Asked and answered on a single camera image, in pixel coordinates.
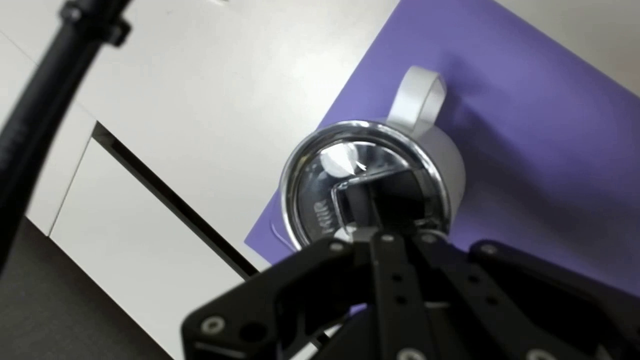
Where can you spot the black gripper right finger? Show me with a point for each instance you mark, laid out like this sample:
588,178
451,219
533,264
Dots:
520,306

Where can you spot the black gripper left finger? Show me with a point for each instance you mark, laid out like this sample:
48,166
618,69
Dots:
320,301

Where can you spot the small white object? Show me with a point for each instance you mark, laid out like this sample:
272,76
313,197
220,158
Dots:
339,160

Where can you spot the purple square mat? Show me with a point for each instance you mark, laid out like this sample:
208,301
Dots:
546,160

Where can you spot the white mug with steel rim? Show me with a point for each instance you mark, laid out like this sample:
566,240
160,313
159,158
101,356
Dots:
433,153

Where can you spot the grey desk divider panel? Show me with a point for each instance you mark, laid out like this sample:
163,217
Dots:
53,306

